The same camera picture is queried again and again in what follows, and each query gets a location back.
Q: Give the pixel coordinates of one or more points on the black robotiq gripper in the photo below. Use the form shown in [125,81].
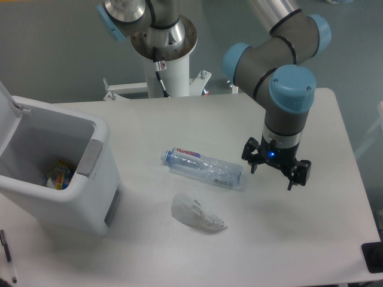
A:
[278,152]

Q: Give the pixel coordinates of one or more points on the clear crushed plastic bottle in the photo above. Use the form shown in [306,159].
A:
[207,169]

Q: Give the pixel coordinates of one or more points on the clear plastic bag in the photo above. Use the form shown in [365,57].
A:
[192,210]

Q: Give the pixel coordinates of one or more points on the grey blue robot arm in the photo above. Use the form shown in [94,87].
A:
[271,74]

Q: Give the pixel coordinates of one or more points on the white trash can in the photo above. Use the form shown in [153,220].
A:
[34,136]

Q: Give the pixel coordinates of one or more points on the colourful trash in bin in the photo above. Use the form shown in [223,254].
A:
[60,176]

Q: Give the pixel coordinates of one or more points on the black device at table edge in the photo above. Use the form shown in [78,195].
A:
[372,253]

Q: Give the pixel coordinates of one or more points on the black pen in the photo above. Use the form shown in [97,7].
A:
[5,245]

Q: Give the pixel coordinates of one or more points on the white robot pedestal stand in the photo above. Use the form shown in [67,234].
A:
[165,55]

